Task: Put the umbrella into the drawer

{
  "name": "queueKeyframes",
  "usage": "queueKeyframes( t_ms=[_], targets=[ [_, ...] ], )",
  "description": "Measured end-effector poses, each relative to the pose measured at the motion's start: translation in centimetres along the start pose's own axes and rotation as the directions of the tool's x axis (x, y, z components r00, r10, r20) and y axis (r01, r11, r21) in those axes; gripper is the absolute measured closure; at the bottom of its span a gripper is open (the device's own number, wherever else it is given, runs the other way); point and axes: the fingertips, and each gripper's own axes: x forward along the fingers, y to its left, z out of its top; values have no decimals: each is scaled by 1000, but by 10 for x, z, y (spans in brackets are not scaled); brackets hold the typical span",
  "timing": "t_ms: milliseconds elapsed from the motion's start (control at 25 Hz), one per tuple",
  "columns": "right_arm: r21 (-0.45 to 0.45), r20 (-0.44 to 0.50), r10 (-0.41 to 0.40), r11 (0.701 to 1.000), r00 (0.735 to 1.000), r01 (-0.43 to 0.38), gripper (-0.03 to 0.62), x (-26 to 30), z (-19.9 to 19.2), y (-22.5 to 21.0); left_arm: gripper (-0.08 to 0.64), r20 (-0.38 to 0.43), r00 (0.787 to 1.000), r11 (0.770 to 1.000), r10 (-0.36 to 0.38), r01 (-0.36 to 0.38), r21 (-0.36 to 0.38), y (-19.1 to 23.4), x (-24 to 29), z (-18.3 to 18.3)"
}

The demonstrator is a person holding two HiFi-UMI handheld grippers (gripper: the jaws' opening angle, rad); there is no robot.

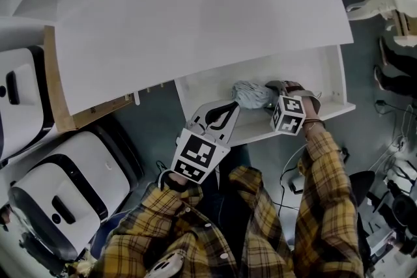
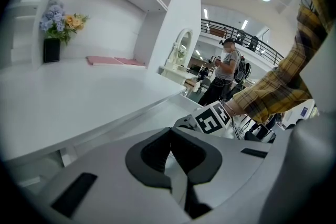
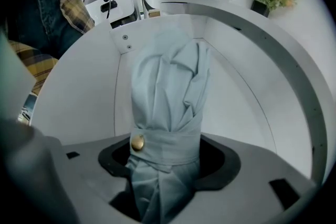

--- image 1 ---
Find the white drawer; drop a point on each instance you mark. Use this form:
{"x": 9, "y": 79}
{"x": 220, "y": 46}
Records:
{"x": 251, "y": 130}

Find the person's yellow plaid shirt front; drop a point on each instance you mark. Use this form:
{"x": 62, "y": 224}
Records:
{"x": 260, "y": 237}

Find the black power adapter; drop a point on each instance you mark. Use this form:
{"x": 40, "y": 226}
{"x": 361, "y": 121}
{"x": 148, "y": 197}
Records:
{"x": 297, "y": 189}

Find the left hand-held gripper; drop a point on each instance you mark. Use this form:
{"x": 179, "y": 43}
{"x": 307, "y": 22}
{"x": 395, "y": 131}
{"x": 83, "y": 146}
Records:
{"x": 195, "y": 156}

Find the black camera equipment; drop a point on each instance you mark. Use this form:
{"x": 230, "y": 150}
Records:
{"x": 404, "y": 211}

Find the person's right hand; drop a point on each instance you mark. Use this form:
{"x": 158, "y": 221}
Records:
{"x": 294, "y": 87}

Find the light blue umbrella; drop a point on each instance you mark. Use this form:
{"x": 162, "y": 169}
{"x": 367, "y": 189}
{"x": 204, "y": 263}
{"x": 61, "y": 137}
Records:
{"x": 252, "y": 96}

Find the person's left forearm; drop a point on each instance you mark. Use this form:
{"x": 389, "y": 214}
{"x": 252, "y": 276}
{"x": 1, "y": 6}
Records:
{"x": 153, "y": 221}

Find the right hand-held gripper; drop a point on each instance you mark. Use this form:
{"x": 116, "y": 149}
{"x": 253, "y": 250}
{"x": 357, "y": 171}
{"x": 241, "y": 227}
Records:
{"x": 288, "y": 114}

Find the person's right forearm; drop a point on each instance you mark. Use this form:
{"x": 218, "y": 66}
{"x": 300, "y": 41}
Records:
{"x": 325, "y": 205}

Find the white and black appliance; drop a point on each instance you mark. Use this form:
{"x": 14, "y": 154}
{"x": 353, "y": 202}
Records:
{"x": 19, "y": 91}
{"x": 71, "y": 185}

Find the person's dark trousers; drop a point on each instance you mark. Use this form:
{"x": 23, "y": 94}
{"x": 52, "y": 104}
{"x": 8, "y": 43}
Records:
{"x": 224, "y": 202}

